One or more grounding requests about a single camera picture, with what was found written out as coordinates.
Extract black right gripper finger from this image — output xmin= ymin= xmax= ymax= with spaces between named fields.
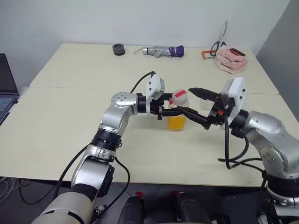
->
xmin=188 ymin=87 xmax=221 ymax=104
xmin=181 ymin=107 xmax=211 ymax=131

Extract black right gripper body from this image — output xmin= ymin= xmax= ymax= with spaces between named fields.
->
xmin=204 ymin=93 xmax=235 ymax=130

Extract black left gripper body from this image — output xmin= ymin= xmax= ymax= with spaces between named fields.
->
xmin=149 ymin=93 xmax=169 ymax=121

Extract white bottle cap red label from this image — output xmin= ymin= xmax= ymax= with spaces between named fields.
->
xmin=171 ymin=88 xmax=189 ymax=107

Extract clear wine glass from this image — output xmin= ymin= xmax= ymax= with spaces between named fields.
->
xmin=199 ymin=99 xmax=214 ymax=112

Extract clear bottle with orange drink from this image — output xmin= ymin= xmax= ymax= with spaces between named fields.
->
xmin=167 ymin=98 xmax=187 ymax=132

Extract orange framed small saw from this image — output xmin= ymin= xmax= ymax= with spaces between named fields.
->
xmin=201 ymin=49 xmax=218 ymax=60

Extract pink towel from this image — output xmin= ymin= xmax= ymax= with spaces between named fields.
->
xmin=216 ymin=46 xmax=249 ymax=75

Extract folded silver purple umbrella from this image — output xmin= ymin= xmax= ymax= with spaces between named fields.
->
xmin=134 ymin=44 xmax=185 ymax=58

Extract black and red flat tool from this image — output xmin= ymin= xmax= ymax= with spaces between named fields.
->
xmin=229 ymin=48 xmax=247 ymax=57

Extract dark rounded shape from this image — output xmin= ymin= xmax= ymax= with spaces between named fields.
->
xmin=121 ymin=195 xmax=145 ymax=224
xmin=175 ymin=191 xmax=212 ymax=224

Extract dark laptop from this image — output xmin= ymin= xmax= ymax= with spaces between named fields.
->
xmin=0 ymin=53 xmax=20 ymax=126

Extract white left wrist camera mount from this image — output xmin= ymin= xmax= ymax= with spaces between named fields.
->
xmin=144 ymin=74 xmax=167 ymax=115

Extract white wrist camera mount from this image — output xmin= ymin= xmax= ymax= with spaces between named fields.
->
xmin=221 ymin=77 xmax=246 ymax=124
xmin=144 ymin=74 xmax=167 ymax=115

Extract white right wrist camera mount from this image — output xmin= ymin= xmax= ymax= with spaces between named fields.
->
xmin=221 ymin=77 xmax=246 ymax=124

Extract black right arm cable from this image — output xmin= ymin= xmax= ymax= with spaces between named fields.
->
xmin=217 ymin=115 xmax=269 ymax=187

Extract scissors with black blue handles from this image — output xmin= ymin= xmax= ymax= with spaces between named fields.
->
xmin=210 ymin=20 xmax=228 ymax=57

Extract white floor cables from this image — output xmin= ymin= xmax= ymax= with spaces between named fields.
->
xmin=0 ymin=177 xmax=31 ymax=206

